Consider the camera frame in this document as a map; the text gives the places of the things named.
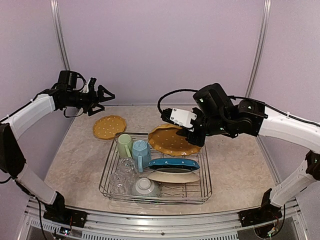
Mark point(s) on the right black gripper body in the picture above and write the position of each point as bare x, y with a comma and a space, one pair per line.
210, 124

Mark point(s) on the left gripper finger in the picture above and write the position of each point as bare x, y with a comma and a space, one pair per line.
95, 109
104, 95

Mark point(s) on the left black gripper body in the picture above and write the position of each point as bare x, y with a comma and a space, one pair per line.
77, 100

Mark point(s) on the yellow polka dot plate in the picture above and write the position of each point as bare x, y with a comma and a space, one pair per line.
164, 139
107, 127

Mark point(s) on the blue polka dot plate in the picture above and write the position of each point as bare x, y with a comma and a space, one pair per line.
173, 163

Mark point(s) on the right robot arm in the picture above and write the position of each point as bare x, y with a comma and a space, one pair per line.
216, 114

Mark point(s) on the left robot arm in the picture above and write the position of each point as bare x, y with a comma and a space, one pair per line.
71, 90

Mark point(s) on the green ceramic mug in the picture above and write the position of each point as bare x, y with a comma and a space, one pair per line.
124, 146

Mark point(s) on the light blue ceramic mug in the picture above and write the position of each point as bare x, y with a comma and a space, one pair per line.
141, 153

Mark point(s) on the cream white plate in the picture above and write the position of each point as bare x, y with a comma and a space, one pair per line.
173, 175

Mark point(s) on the clear glass cup rear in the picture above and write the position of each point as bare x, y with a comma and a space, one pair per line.
127, 168

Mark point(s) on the clear glass cup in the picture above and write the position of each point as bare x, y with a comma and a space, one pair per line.
127, 168
119, 184

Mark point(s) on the grey ceramic bowl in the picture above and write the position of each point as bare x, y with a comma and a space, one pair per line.
144, 187

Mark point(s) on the clear glass cup front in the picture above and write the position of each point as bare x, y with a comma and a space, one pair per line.
119, 184

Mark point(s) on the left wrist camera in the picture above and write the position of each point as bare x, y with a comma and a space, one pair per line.
90, 85

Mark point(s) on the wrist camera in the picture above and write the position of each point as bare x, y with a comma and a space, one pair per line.
90, 85
179, 117

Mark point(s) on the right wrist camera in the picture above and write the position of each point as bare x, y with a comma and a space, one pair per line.
179, 117

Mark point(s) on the metal wire dish rack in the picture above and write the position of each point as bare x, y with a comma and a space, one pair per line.
195, 193

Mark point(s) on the right aluminium corner post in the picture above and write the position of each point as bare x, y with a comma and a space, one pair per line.
259, 47

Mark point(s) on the aluminium corner post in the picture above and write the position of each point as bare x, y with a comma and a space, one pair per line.
259, 47
59, 34

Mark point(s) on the left aluminium corner post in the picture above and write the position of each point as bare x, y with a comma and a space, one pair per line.
59, 34

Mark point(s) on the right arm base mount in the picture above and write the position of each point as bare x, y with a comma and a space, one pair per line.
259, 215

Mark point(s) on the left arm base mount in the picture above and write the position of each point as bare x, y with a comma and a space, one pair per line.
70, 217

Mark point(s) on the aluminium front frame rail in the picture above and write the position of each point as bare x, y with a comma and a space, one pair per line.
146, 222

